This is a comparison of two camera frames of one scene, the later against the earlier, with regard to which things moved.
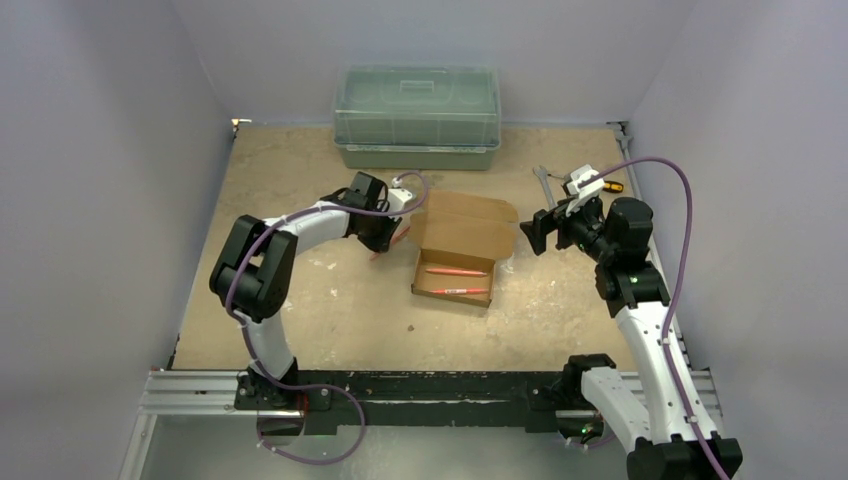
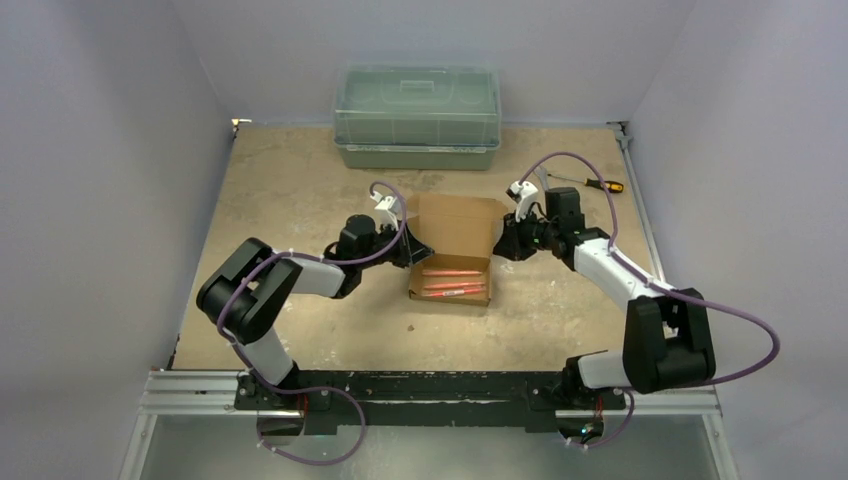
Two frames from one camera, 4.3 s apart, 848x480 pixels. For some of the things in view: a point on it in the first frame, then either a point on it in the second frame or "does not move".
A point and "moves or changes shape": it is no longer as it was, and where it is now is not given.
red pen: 455,272 does not move
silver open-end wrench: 540,171 does not move
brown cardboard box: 460,236 does not move
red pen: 396,237 moves or changes shape
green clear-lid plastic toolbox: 417,116 does not move
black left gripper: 381,243 → 410,250
